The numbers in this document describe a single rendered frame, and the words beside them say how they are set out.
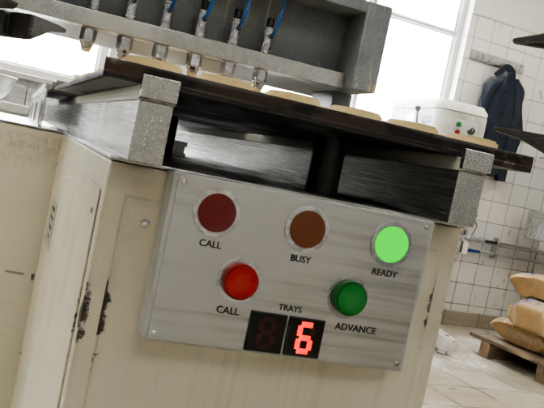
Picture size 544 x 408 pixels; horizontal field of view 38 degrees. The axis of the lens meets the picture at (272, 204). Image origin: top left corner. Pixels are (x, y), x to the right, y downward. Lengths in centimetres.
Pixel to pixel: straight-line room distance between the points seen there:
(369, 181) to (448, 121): 355
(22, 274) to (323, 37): 69
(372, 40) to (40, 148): 61
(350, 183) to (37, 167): 60
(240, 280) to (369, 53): 89
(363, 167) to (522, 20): 501
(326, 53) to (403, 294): 88
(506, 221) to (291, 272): 525
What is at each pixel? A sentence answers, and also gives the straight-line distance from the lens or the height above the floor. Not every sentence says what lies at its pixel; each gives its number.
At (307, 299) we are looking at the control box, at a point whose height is 75.
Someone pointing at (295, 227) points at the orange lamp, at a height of 81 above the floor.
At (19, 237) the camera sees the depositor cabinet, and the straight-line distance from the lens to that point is 137.
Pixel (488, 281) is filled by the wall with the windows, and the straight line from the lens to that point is 590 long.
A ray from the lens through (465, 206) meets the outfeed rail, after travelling 74.
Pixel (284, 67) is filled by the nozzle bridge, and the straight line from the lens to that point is 146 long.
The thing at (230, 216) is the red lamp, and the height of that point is 81.
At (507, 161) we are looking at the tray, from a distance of 77.
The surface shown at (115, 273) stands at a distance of 67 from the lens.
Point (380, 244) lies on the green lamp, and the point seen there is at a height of 81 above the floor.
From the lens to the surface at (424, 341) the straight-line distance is 78.
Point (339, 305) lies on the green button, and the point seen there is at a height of 75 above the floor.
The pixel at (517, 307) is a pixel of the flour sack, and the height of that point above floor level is 35.
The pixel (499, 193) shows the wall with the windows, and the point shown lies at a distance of 583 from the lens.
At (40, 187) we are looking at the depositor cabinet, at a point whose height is 74.
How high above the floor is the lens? 86
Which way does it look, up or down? 3 degrees down
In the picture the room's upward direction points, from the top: 12 degrees clockwise
